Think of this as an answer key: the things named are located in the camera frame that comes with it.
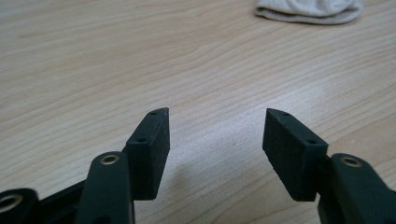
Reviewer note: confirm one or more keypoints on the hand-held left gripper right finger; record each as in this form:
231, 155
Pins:
295, 155

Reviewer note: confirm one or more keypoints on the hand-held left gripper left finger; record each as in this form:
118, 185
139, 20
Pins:
148, 155

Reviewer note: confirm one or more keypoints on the light grey cloth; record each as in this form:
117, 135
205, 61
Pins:
308, 11

